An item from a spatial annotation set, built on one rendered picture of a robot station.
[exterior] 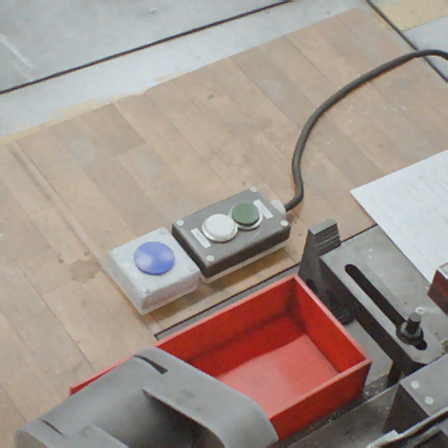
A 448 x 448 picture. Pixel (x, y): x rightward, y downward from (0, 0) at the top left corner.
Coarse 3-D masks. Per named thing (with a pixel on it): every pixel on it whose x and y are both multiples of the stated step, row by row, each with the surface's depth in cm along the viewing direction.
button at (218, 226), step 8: (216, 216) 124; (224, 216) 124; (208, 224) 123; (216, 224) 123; (224, 224) 123; (232, 224) 123; (208, 232) 122; (216, 232) 122; (224, 232) 122; (232, 232) 123
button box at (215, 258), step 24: (336, 96) 141; (312, 120) 138; (240, 192) 127; (192, 216) 124; (264, 216) 125; (192, 240) 122; (216, 240) 122; (240, 240) 123; (264, 240) 123; (216, 264) 121; (240, 264) 124
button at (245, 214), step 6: (240, 204) 125; (246, 204) 125; (234, 210) 124; (240, 210) 124; (246, 210) 124; (252, 210) 125; (234, 216) 124; (240, 216) 124; (246, 216) 124; (252, 216) 124; (258, 216) 124; (240, 222) 123; (246, 222) 123; (252, 222) 124
